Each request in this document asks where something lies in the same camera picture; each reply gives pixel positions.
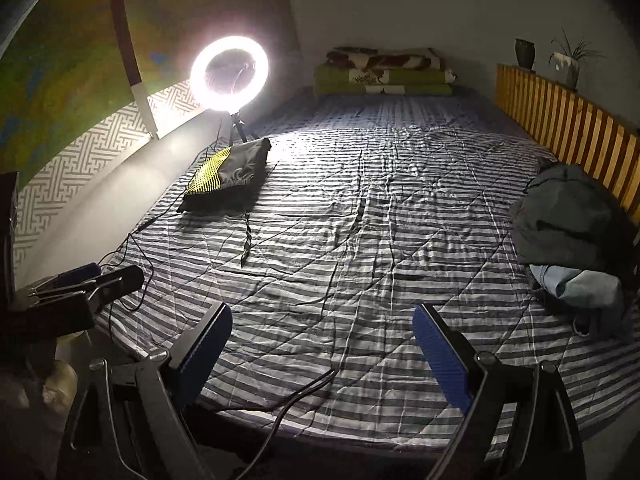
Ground striped bed sheet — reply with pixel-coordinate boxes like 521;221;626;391
95;87;640;461

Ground thin black power cable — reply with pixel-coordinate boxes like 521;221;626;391
97;127;236;311

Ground cream fuzzy cloth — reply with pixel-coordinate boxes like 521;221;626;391
40;332;81;411

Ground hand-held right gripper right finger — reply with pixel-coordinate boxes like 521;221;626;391
412;302;585;480

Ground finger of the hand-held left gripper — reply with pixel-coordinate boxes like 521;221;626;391
30;266;146;311
27;262;103;298

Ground potted plant in white pot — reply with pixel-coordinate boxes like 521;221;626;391
547;27;603;92

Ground folded black garment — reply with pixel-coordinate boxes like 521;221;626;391
177;187;261;215

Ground dark ceramic vase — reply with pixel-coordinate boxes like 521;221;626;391
515;37;536;70

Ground wooden slatted bed rail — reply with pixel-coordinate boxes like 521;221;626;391
496;62;640;241

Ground light blue jeans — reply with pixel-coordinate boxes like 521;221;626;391
527;262;626;338

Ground thick black cable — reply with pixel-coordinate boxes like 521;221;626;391
245;367;337;478

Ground dark green jacket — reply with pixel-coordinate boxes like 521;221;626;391
510;160;633;273

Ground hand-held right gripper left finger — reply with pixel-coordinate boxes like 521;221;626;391
59;302;234;480

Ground green and yellow wall painting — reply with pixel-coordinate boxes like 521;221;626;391
0;0;296;186

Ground grey side ledge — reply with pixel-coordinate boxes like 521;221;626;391
15;110;236;286

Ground ring light on small tripod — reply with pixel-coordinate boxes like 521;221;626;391
190;45;271;143

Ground black and yellow sports garment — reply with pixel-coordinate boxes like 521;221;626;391
182;139;272;201

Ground brown and white curved pole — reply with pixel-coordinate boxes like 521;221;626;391
107;0;161;141

